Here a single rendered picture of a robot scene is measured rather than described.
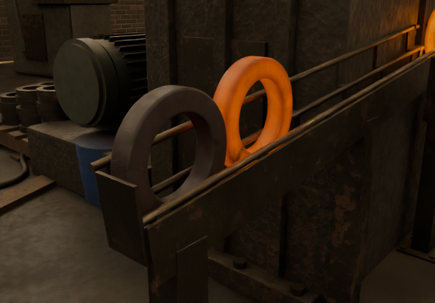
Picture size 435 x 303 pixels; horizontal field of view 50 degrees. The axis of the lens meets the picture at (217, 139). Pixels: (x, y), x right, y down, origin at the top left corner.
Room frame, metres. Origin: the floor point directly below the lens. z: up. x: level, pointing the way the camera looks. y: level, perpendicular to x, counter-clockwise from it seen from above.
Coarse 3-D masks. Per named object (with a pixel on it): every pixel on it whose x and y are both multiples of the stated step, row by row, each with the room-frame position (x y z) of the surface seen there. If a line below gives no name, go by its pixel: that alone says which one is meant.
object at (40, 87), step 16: (0, 96) 2.62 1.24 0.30; (16, 96) 2.45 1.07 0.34; (32, 96) 2.43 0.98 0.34; (48, 96) 2.25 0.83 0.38; (0, 112) 2.62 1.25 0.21; (16, 112) 2.48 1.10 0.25; (32, 112) 2.42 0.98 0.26; (48, 112) 2.26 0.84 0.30; (64, 112) 2.28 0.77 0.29; (0, 128) 2.52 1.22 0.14; (16, 128) 2.55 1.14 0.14; (0, 144) 2.64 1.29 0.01; (16, 144) 2.47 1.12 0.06; (16, 160) 2.37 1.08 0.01
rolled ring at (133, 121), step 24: (144, 96) 0.56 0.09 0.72; (168, 96) 0.55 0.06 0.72; (192, 96) 0.58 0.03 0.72; (144, 120) 0.52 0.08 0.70; (192, 120) 0.62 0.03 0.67; (216, 120) 0.62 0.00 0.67; (120, 144) 0.52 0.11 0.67; (144, 144) 0.52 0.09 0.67; (216, 144) 0.62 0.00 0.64; (120, 168) 0.51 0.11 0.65; (144, 168) 0.52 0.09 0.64; (192, 168) 0.63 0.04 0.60; (216, 168) 0.62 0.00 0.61; (144, 192) 0.52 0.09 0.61
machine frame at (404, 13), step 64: (192, 0) 1.39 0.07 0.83; (256, 0) 1.25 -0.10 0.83; (320, 0) 1.13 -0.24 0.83; (384, 0) 1.22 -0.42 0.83; (192, 64) 1.38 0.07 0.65; (320, 64) 1.12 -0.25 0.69; (384, 64) 1.25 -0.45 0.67; (192, 128) 1.39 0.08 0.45; (256, 128) 1.23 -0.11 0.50; (384, 128) 1.29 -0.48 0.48; (320, 192) 1.10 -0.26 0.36; (384, 192) 1.33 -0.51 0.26; (256, 256) 1.23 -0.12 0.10; (320, 256) 1.10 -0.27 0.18; (384, 256) 1.38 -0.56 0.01
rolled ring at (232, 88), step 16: (240, 64) 0.69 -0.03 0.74; (256, 64) 0.70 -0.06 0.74; (272, 64) 0.73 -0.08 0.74; (224, 80) 0.68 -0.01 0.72; (240, 80) 0.67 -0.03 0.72; (256, 80) 0.70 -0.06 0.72; (272, 80) 0.73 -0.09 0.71; (288, 80) 0.77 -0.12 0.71; (224, 96) 0.66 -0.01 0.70; (240, 96) 0.67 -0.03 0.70; (272, 96) 0.77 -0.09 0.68; (288, 96) 0.77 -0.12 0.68; (224, 112) 0.65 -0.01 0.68; (272, 112) 0.77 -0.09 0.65; (288, 112) 0.77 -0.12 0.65; (272, 128) 0.76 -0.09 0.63; (288, 128) 0.77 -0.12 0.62; (240, 144) 0.67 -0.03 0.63; (256, 144) 0.74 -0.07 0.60; (256, 160) 0.70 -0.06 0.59
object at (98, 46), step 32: (128, 32) 2.20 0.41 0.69; (64, 64) 2.00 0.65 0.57; (96, 64) 1.88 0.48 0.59; (128, 64) 1.96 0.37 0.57; (64, 96) 2.01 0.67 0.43; (96, 96) 1.85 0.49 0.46; (128, 96) 1.95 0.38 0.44; (32, 128) 2.15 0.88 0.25; (64, 128) 2.13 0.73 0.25; (96, 128) 2.13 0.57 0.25; (32, 160) 2.15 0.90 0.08; (64, 160) 1.96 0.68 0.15
